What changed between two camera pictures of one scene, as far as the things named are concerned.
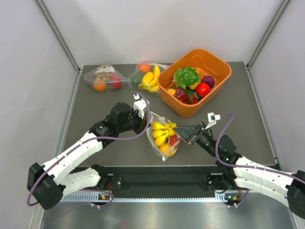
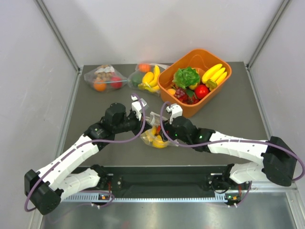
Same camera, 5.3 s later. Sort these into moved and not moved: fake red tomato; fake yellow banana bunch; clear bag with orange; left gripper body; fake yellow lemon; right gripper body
Moved: right gripper body; fake yellow banana bunch
Not moved: clear bag with orange; fake yellow lemon; fake red tomato; left gripper body
